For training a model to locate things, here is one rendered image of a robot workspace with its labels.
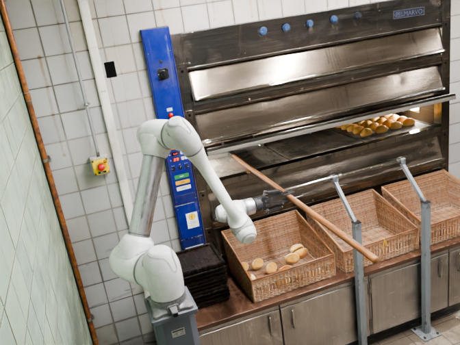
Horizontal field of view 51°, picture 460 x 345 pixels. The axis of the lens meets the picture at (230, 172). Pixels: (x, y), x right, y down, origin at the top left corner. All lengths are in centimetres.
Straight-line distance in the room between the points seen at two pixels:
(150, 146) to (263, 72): 106
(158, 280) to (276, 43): 165
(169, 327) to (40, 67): 150
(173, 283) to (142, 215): 35
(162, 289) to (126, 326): 125
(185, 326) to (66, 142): 125
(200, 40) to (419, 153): 182
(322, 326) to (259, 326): 42
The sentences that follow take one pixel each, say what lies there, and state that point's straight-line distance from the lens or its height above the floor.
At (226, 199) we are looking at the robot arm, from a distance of 229.
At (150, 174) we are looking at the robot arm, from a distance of 222.
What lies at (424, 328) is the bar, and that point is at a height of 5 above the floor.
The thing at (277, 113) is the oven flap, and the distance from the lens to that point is 307.
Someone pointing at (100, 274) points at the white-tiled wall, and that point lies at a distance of 312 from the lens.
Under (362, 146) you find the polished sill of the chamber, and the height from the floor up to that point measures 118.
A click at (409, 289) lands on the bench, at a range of 337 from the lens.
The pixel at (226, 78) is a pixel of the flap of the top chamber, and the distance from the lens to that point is 292.
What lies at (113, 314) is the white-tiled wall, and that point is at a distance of 327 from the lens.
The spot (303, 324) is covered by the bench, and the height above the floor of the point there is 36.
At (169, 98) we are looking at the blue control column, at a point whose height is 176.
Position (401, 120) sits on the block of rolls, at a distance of 390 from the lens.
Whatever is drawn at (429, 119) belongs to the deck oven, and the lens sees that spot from 390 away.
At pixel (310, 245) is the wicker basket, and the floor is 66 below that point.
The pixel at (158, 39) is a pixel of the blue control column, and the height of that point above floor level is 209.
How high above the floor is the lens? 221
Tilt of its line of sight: 19 degrees down
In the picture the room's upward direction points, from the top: 8 degrees counter-clockwise
